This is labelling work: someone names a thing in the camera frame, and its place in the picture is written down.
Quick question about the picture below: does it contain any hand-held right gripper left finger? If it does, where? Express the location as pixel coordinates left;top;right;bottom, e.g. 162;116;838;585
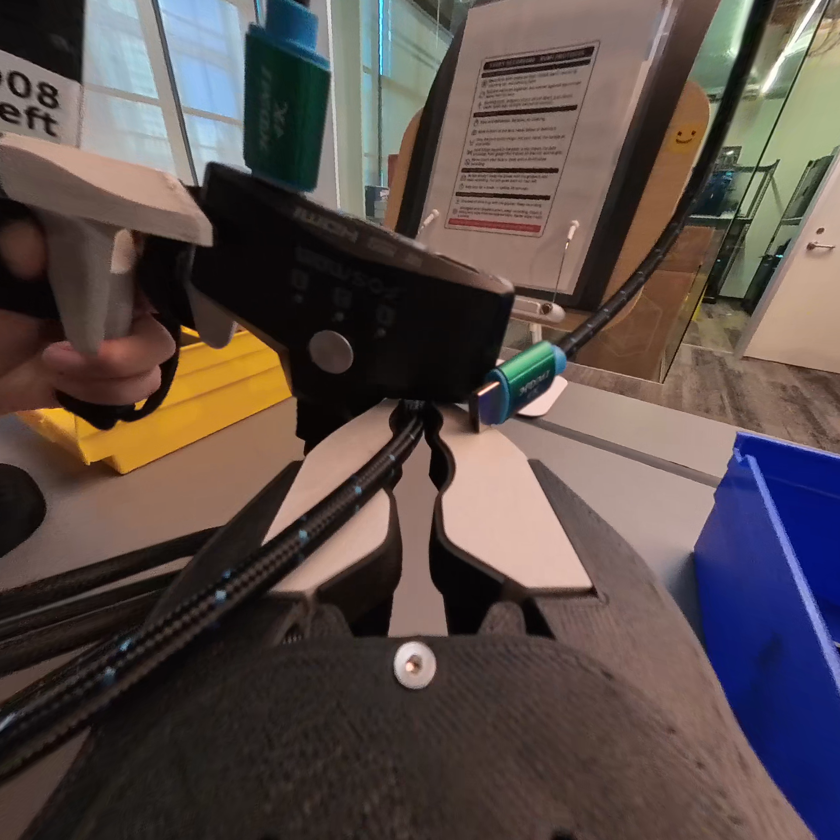
252;402;427;634

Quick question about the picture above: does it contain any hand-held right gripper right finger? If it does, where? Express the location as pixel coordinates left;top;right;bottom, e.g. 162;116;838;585
425;406;597;636

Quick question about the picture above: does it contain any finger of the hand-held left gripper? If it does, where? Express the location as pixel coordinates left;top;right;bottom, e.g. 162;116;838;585
193;287;238;350
0;134;214;273

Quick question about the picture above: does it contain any black braided switch cable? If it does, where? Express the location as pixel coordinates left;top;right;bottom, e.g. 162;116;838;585
0;400;434;782

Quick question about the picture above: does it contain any black HDMI switch box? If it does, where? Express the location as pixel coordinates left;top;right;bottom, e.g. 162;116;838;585
187;163;516;455

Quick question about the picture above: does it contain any blue plastic bin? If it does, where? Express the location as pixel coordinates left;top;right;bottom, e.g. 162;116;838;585
692;432;840;840

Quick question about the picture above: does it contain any person's left hand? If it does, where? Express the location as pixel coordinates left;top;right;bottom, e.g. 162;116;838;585
0;311;179;416

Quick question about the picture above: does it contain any yellow plastic bin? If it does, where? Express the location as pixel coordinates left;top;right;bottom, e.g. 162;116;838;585
14;325;293;475

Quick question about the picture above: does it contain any glass window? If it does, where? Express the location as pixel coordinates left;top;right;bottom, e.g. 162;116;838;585
82;0;345;198

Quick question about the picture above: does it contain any black textured pad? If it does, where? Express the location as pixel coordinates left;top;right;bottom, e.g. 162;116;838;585
0;462;47;559

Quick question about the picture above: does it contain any black framed instruction sign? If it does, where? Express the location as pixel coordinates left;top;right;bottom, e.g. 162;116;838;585
394;0;726;309

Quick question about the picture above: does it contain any white door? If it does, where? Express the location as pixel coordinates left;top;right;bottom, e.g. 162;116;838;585
735;147;840;376

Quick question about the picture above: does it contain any wooden board with smiley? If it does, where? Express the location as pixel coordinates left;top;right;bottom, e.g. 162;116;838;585
384;82;713;385

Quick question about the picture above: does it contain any white stand bracket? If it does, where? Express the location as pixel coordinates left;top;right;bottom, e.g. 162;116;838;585
508;295;567;324

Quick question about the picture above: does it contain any metal wire shelf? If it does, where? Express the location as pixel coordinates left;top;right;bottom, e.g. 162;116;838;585
692;157;782;309

